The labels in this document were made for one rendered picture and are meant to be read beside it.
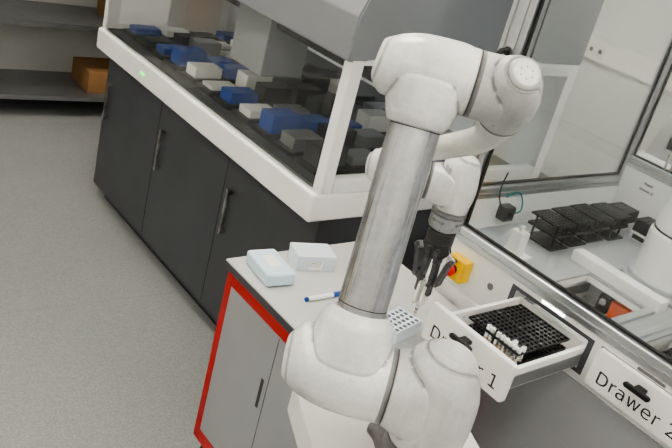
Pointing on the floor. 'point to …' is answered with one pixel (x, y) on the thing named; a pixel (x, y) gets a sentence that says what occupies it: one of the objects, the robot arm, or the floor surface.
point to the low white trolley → (272, 349)
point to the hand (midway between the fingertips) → (421, 292)
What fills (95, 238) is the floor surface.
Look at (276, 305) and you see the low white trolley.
